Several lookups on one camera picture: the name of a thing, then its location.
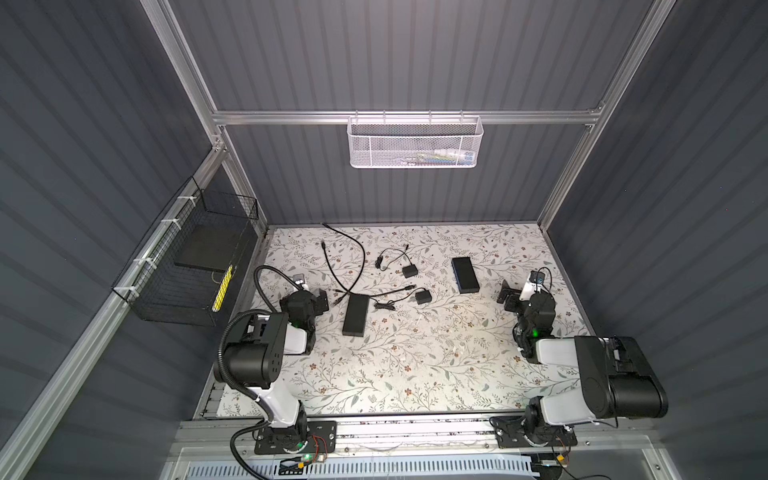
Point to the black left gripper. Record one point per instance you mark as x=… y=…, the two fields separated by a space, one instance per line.
x=320 y=301

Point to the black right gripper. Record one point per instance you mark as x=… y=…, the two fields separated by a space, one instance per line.
x=513 y=294

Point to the black network switch box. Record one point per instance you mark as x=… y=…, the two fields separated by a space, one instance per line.
x=465 y=275

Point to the black power adapter with cable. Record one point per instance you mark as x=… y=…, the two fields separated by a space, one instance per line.
x=420 y=295

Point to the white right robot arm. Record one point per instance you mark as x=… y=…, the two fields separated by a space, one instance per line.
x=615 y=378

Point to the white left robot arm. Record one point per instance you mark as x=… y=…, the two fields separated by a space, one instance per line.
x=253 y=346

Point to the long black power brick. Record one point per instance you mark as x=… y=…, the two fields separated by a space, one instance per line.
x=356 y=314

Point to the yellow striped tool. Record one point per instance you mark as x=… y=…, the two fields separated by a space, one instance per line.
x=222 y=290

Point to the black foam pad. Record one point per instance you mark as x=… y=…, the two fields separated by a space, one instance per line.
x=208 y=248

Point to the items in white basket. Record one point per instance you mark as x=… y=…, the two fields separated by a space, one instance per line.
x=440 y=157

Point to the small black adapter with cable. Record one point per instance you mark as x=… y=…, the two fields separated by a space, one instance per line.
x=400 y=256

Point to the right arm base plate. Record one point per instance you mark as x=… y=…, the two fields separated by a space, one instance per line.
x=518 y=432

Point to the black wire wall basket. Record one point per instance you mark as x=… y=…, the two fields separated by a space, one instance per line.
x=156 y=290

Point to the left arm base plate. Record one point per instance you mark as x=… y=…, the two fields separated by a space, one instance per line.
x=304 y=437

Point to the white slotted cable duct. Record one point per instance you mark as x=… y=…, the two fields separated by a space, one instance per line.
x=488 y=466

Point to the white wire mesh basket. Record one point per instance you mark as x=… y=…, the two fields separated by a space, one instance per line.
x=375 y=142

